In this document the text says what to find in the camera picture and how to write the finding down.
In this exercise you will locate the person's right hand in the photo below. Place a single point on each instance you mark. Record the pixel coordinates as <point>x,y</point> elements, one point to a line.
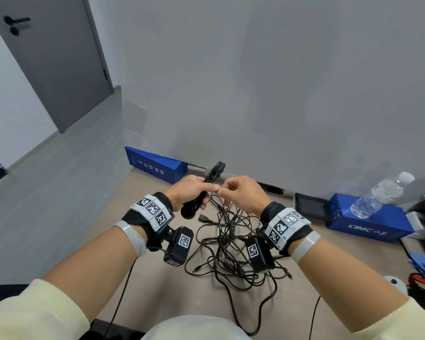
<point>244,194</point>

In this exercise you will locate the person's left hand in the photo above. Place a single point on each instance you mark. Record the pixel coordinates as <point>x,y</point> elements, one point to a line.
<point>187,191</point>

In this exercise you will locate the person's left forearm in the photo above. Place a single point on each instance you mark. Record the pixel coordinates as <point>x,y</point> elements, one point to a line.
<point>88,276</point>

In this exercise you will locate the person's right forearm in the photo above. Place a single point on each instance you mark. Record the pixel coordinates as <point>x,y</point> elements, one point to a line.
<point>347,290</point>

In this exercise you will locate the person's cream sweater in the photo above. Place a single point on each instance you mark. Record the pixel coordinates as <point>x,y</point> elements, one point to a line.
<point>194,329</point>

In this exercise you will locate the blue triangular box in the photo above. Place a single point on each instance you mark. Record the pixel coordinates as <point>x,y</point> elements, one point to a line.
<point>156,166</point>

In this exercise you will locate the small black screen device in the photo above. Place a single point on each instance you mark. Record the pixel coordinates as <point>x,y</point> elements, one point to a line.
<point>310,207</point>

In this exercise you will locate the grey left wristband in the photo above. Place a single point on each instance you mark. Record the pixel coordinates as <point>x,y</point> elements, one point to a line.
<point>131,238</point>

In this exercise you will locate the grey wristband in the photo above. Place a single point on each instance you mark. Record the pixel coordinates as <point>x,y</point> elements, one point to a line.
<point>304,247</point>
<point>131,238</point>

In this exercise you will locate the grey right wristband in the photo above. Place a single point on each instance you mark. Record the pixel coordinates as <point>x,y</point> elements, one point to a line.
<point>304,247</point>

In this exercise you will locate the light wooden table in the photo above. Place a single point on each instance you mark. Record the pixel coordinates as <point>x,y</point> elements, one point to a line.
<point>340,265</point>

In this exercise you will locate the blue rectangular box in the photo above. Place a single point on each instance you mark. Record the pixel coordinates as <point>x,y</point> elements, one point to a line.
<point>375,223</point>

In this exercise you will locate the clear plastic water bottle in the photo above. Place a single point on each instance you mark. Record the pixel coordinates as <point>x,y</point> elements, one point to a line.
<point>379,196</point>

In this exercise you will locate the black office chair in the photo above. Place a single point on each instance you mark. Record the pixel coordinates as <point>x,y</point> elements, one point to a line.
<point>117,331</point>

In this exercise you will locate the white game controller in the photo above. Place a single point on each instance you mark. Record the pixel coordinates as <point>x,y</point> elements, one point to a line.
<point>396,286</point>

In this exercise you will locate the grey door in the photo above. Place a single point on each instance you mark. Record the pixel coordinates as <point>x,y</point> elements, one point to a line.
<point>56,67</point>

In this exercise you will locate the blue plastic item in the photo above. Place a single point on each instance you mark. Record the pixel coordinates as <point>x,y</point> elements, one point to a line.
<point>419,262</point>

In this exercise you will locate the black power adapter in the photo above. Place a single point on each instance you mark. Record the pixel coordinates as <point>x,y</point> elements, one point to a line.
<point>419,293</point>

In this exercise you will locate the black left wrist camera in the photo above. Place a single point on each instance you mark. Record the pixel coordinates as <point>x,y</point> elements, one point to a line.
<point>180,246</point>

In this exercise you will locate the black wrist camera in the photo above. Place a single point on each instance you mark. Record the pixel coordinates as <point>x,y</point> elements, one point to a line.
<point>180,246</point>
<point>258,256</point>

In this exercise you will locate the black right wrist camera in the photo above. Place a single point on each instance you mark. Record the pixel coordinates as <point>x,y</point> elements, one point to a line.
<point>258,256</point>

